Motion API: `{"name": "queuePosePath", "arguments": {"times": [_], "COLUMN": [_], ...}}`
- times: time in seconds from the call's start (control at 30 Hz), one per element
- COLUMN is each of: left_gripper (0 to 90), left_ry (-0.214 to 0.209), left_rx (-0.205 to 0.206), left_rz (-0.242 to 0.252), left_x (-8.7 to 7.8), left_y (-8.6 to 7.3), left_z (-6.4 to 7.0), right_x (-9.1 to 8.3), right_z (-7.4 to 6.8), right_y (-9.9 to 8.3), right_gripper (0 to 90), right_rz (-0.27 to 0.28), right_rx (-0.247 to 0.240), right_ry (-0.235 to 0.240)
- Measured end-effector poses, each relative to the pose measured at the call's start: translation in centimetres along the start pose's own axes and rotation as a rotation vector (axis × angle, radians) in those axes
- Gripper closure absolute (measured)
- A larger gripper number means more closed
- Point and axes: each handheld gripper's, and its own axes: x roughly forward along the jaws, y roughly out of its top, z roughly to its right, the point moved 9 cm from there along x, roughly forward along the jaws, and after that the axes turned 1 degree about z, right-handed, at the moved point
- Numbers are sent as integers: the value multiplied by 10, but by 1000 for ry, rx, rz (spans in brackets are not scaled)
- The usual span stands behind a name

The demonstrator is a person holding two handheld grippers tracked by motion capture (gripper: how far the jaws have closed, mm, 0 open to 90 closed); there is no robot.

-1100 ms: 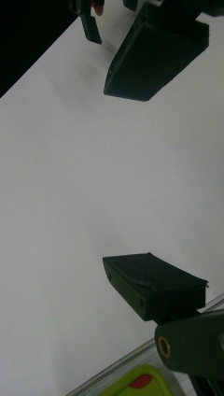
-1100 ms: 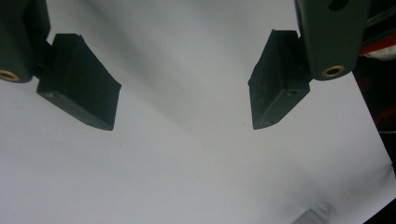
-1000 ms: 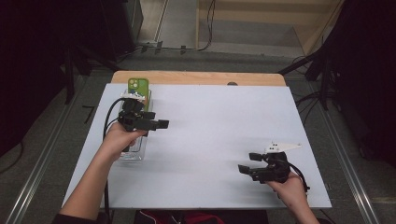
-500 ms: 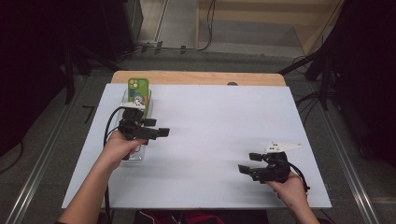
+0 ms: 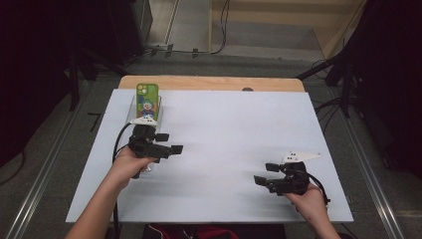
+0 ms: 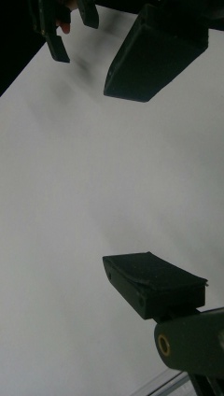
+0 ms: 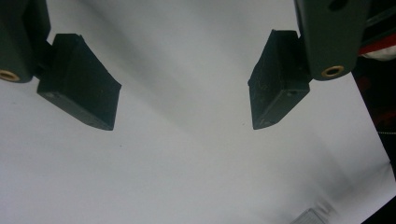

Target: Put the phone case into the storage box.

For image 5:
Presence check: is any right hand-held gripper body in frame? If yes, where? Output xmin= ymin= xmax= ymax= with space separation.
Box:
xmin=269 ymin=150 xmax=322 ymax=197

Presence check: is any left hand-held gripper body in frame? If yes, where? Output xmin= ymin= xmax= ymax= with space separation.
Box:
xmin=127 ymin=116 xmax=173 ymax=164

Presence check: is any green cartoon phone case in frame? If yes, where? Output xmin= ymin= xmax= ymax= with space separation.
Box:
xmin=135 ymin=83 xmax=159 ymax=120

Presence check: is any person's right hand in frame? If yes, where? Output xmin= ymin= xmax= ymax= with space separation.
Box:
xmin=285 ymin=183 xmax=327 ymax=222

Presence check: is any person's left hand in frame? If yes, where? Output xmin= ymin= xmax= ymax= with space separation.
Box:
xmin=110 ymin=147 xmax=157 ymax=190

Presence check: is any white table board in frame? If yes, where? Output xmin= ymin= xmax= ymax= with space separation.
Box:
xmin=65 ymin=89 xmax=354 ymax=223

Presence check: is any person's black and red clothing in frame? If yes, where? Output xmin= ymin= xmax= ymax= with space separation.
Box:
xmin=142 ymin=223 xmax=287 ymax=239

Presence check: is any wooden table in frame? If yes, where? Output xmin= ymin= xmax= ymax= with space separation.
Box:
xmin=117 ymin=75 xmax=306 ymax=93

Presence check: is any black metal stand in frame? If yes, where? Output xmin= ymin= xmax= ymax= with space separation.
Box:
xmin=66 ymin=43 xmax=101 ymax=113
xmin=296 ymin=49 xmax=353 ymax=119

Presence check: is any black curtain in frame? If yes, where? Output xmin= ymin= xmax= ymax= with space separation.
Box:
xmin=0 ymin=0 xmax=147 ymax=167
xmin=326 ymin=0 xmax=422 ymax=180

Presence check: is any light wooden platform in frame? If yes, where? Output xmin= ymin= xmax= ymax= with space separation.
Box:
xmin=208 ymin=0 xmax=367 ymax=62

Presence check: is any right hand-held gripper black cable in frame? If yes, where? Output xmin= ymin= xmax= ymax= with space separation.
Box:
xmin=308 ymin=172 xmax=331 ymax=205

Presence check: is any hand-held gripper black cable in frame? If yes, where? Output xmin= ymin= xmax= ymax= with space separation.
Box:
xmin=308 ymin=172 xmax=331 ymax=205
xmin=111 ymin=121 xmax=133 ymax=239

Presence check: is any left hand-held gripper black cable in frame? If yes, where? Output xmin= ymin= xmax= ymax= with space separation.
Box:
xmin=111 ymin=121 xmax=133 ymax=239

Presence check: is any metal floor rail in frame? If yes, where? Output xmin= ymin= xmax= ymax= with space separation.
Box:
xmin=327 ymin=89 xmax=406 ymax=239
xmin=6 ymin=81 xmax=94 ymax=239

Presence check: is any black floor cable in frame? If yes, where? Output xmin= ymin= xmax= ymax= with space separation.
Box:
xmin=125 ymin=0 xmax=231 ymax=66

